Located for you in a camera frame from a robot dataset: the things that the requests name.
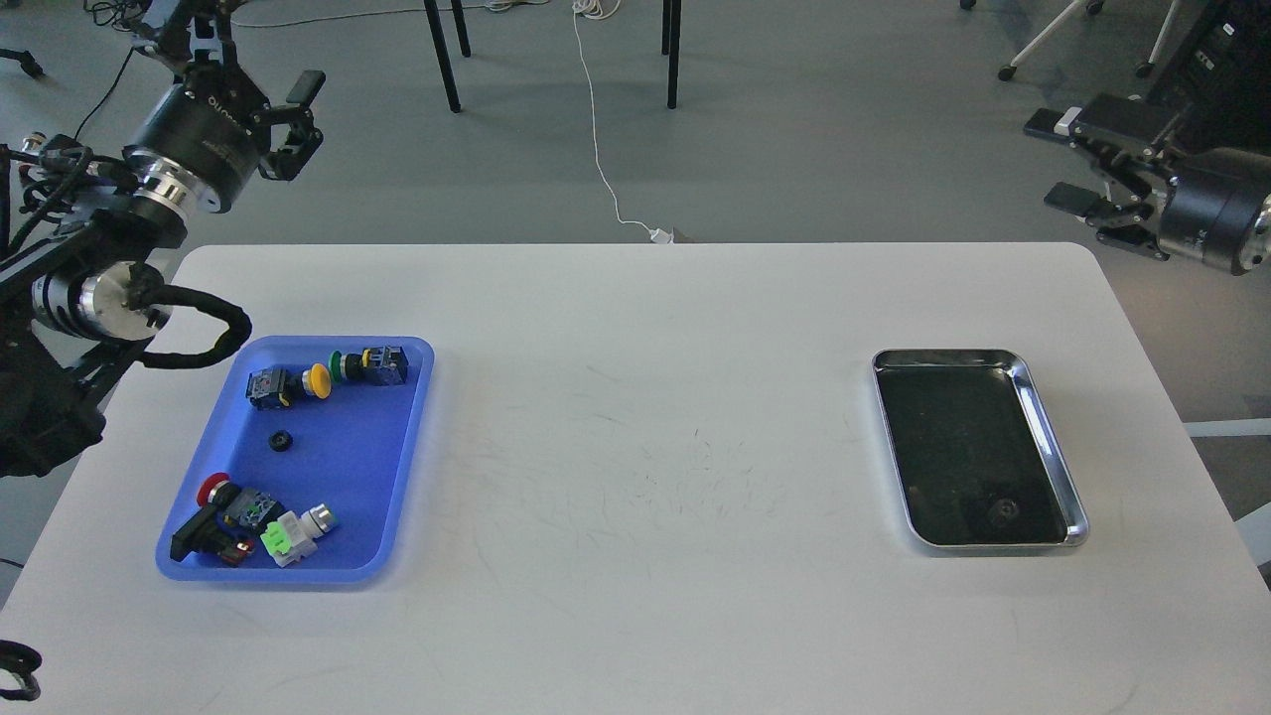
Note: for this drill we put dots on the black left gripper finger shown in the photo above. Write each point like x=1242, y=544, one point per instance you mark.
x=193, y=39
x=302, y=140

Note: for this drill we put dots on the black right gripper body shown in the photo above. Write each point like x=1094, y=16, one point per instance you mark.
x=1222, y=222

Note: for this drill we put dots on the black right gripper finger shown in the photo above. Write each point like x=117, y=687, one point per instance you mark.
x=1121, y=226
x=1127, y=141

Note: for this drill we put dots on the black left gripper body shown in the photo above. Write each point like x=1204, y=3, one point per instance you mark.
x=196, y=133

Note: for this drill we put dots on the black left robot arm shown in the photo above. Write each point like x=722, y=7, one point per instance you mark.
x=80, y=301

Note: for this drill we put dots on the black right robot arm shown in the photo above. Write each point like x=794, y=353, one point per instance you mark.
x=1160, y=200

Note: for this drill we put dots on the black equipment case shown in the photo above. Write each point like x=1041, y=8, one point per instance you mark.
x=1218, y=80

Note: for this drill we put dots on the white rolling stand base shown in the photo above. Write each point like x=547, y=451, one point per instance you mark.
x=1136, y=33

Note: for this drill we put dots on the silver metal tray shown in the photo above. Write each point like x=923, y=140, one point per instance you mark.
x=976, y=457

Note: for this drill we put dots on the blue plastic tray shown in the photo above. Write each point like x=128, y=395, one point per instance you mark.
x=351, y=451

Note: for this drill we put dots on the red emergency stop button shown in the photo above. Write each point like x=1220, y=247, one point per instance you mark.
x=229, y=519

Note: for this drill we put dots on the yellow push button switch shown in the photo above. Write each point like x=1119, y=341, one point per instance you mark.
x=277, y=388

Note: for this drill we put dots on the green push button switch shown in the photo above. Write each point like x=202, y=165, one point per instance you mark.
x=376, y=365

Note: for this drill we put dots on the silver green selector switch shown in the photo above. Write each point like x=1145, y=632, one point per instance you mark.
x=292, y=537

